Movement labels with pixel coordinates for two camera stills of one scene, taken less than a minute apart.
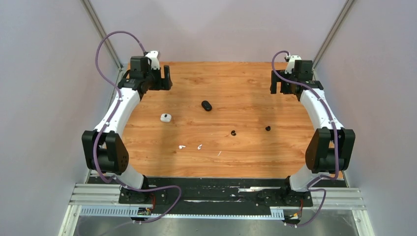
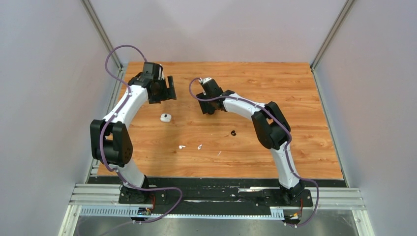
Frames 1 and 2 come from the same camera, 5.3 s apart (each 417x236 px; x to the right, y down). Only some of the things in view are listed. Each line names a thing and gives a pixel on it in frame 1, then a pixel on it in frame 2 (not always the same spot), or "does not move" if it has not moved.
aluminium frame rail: x=84 y=194 does not move
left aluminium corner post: x=91 y=13 does not move
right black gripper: x=274 y=79 to x=207 y=107
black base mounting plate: x=215 y=192 does not move
